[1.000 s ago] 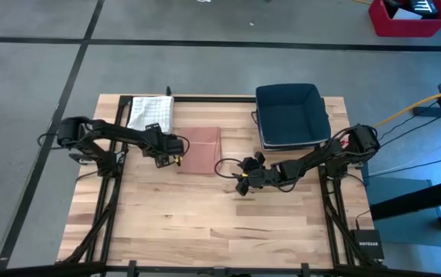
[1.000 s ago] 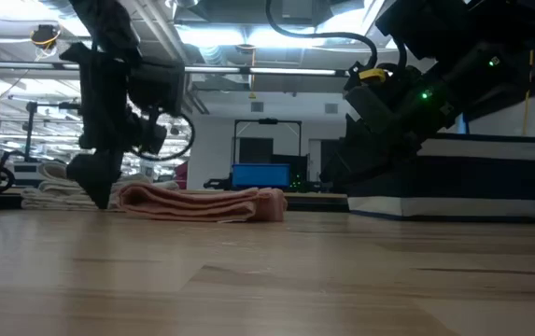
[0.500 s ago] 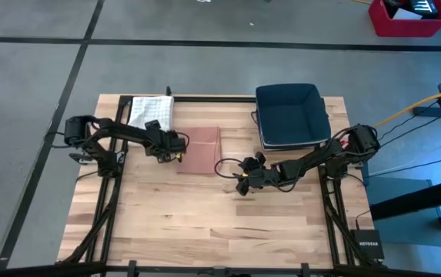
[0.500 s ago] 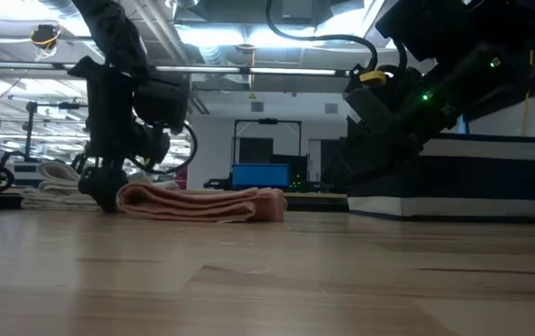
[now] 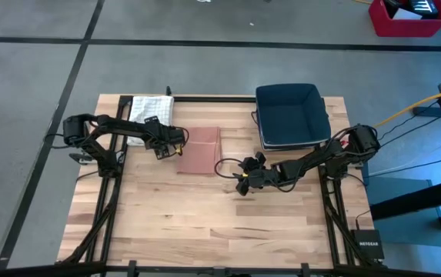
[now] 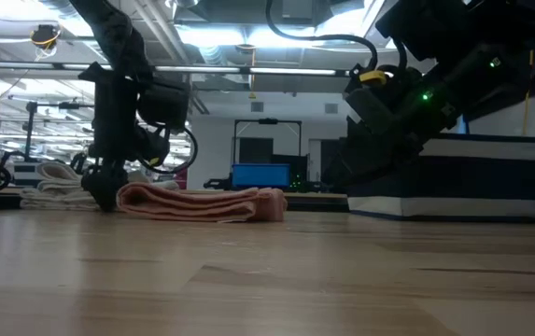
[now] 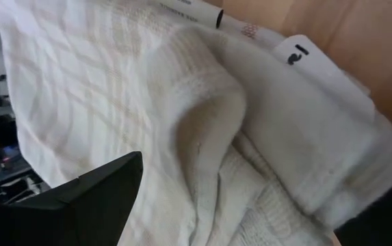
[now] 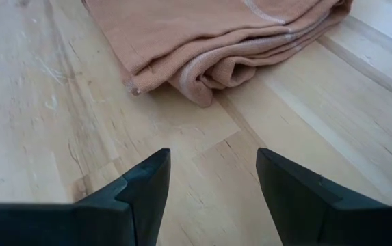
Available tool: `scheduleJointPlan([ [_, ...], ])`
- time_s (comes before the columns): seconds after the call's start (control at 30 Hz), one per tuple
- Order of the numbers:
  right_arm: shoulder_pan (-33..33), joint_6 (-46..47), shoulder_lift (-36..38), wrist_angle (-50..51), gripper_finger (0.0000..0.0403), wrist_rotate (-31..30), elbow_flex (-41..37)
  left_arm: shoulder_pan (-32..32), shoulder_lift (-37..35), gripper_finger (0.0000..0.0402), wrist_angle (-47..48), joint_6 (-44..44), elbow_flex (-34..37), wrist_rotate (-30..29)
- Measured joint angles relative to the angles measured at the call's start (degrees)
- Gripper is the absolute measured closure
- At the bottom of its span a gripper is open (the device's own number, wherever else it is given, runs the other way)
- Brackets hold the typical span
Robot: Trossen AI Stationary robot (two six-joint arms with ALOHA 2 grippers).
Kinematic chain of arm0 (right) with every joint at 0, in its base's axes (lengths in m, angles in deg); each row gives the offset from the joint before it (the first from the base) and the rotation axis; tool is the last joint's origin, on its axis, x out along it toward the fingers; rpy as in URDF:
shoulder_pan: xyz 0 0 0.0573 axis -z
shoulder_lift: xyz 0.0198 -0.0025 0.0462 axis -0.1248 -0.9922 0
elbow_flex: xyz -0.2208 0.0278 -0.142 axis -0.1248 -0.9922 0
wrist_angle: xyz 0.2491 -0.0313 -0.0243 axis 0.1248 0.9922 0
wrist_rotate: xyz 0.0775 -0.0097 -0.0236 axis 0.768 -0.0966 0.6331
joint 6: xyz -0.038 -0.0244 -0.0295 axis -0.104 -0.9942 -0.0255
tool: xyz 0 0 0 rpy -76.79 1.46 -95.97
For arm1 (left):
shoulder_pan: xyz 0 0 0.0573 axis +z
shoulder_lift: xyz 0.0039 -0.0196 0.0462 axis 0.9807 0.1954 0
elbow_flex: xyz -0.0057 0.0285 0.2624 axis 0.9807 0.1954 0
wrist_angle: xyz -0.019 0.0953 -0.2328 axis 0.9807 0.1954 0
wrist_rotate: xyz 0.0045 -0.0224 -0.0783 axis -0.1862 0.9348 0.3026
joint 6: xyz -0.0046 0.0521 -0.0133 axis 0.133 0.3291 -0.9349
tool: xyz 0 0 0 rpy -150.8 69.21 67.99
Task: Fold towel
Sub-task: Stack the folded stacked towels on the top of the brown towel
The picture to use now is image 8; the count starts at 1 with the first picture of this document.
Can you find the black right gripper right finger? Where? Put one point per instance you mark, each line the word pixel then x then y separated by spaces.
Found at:
pixel 319 218

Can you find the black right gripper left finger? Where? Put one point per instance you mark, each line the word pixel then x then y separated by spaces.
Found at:
pixel 96 225

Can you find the pink towel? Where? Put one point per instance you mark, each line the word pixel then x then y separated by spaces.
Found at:
pixel 199 41

